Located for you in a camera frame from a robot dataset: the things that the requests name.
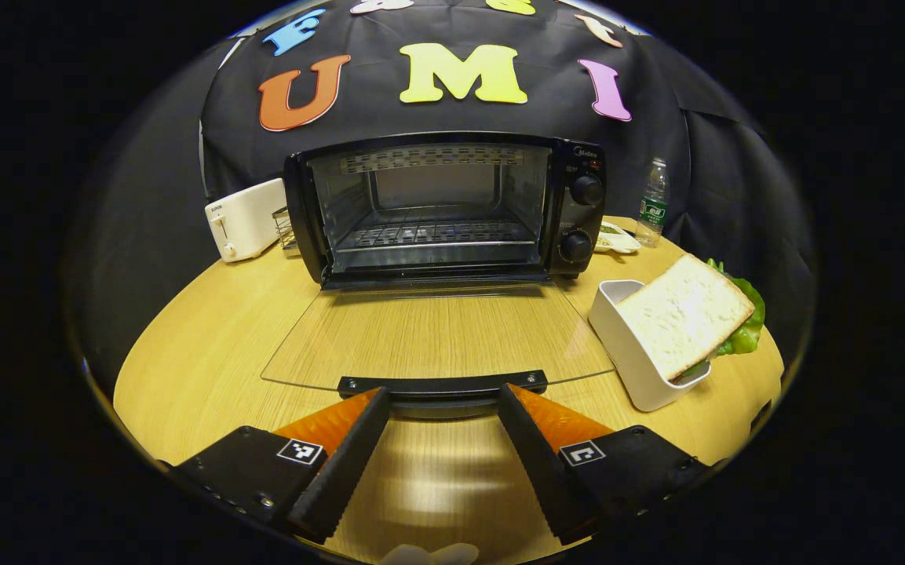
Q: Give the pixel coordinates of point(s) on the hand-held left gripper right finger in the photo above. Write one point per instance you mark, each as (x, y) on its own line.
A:
(546, 471)

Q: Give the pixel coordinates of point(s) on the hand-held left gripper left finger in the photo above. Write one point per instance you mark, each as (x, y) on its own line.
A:
(346, 471)

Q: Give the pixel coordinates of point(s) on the bread and lettuce sandwich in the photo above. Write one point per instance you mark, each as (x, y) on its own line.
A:
(680, 314)

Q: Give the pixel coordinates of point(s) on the black electric oven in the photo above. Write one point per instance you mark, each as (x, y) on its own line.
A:
(578, 212)

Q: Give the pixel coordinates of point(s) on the white rectangular container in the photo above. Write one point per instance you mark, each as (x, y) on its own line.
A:
(625, 345)

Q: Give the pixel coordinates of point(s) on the small white dish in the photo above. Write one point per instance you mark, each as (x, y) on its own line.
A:
(617, 238)

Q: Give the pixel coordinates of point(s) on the white toaster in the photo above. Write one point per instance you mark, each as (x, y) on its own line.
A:
(244, 220)

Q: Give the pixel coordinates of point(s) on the clear plastic water bottle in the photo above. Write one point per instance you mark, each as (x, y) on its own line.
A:
(653, 208)

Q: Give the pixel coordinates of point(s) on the black backdrop cloth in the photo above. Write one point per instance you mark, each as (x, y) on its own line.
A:
(421, 118)

